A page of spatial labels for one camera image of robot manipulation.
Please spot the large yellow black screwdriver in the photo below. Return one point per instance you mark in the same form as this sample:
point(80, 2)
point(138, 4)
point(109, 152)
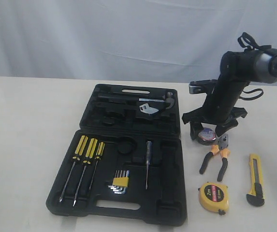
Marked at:
point(75, 158)

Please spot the orange black handled pliers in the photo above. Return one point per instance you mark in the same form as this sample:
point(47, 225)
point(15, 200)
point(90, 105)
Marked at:
point(218, 148)

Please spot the hex key set yellow holder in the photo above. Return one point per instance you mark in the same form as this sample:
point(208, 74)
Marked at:
point(120, 182)

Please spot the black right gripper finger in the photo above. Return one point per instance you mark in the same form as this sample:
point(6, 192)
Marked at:
point(222, 129)
point(195, 129)

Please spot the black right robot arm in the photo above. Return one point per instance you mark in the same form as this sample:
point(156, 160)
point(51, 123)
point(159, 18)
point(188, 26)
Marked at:
point(237, 71)

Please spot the black electrical tape roll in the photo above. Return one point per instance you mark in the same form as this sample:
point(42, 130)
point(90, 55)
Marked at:
point(206, 137)

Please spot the small yellow black screwdriver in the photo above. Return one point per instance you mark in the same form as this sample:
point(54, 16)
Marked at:
point(98, 157)

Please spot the silver adjustable wrench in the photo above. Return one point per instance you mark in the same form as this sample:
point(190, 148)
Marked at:
point(146, 109)

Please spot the yellow utility knife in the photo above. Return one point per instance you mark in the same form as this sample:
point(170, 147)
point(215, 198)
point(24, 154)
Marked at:
point(255, 196)

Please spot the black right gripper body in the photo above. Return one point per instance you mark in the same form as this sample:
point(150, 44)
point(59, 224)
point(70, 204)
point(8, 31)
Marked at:
point(223, 116)

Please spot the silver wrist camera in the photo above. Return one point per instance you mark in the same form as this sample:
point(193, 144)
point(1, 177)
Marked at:
point(202, 86)

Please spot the middle yellow black screwdriver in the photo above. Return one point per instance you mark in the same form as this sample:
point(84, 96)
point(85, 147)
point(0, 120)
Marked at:
point(87, 160)

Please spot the black plastic tool case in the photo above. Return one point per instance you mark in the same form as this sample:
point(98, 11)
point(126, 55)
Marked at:
point(125, 131)

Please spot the clear handled tester screwdriver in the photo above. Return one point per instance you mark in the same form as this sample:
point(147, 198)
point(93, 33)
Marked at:
point(148, 159)

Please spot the yellow measuring tape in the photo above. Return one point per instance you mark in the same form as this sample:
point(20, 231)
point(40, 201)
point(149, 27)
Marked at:
point(214, 197)

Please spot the black handled claw hammer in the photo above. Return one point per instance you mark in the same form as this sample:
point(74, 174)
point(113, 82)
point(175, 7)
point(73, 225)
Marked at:
point(168, 100)

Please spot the white backdrop curtain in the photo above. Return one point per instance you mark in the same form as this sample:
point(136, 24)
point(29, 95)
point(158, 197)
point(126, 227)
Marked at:
point(128, 40)

